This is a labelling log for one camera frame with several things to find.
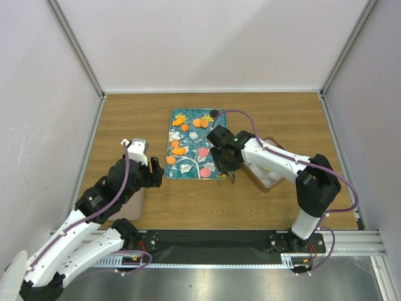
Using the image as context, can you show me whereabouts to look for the orange shell cookie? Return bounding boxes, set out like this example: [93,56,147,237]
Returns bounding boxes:
[166,156,176,165]

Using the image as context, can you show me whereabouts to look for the beige tin lid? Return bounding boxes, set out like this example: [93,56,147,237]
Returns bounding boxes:
[108,188,146,221]

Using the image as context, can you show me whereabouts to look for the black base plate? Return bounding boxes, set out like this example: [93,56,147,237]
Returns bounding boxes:
[139,230,326,265]

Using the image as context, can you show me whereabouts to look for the brown cookie tin box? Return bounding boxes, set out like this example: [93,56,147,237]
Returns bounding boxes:
[242,135,288,193]

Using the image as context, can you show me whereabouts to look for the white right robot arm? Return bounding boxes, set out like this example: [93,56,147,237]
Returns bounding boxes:
[206,125,341,252]

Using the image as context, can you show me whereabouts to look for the black sandwich cookie top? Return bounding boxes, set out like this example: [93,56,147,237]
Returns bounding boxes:
[210,110,219,119]

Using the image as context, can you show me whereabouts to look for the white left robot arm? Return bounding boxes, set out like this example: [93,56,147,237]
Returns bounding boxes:
[19,157,164,300]

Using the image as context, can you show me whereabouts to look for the aluminium frame rail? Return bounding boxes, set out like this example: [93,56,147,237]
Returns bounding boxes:
[41,228,386,272]

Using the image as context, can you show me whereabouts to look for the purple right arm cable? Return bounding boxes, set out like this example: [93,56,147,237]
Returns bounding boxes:
[211,108,360,277]

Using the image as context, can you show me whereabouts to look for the orange sandwich cookie top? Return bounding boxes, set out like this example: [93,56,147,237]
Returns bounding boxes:
[192,119,202,127]

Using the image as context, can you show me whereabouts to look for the pink sandwich cookie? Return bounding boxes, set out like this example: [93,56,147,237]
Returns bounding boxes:
[200,167,211,178]
[199,147,209,157]

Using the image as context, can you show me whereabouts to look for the orange fish cookie top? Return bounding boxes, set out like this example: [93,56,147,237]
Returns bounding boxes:
[172,117,185,126]

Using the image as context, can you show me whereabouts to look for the orange fish cookie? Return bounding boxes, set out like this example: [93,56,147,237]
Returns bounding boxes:
[172,117,185,126]
[172,147,187,156]

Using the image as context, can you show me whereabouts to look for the orange fish cookie middle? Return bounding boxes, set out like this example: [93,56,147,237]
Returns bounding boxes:
[172,147,187,156]

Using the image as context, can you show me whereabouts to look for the orange swirl cookie top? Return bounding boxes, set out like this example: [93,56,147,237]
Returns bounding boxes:
[180,124,189,132]

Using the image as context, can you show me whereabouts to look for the pink sandwich cookie upper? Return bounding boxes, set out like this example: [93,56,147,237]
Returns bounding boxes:
[199,147,209,157]

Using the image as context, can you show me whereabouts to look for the orange flower cookie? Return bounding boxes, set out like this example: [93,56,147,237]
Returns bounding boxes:
[170,140,180,148]

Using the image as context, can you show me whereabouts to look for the pink sandwich cookie lower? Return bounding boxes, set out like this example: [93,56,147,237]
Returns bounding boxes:
[200,167,211,178]

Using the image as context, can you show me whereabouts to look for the plain orange round cookie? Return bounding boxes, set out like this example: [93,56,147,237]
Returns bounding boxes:
[200,120,209,128]

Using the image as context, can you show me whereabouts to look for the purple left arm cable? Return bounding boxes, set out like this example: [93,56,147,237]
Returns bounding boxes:
[15,140,154,298]

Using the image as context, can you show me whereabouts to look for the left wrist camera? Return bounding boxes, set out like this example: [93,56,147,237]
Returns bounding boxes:
[120,138,148,166]

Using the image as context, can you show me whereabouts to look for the teal floral serving tray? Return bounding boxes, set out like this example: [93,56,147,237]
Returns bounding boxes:
[165,108,227,180]

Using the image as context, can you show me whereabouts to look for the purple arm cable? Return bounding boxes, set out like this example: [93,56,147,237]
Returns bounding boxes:
[211,108,360,277]
[15,140,154,298]

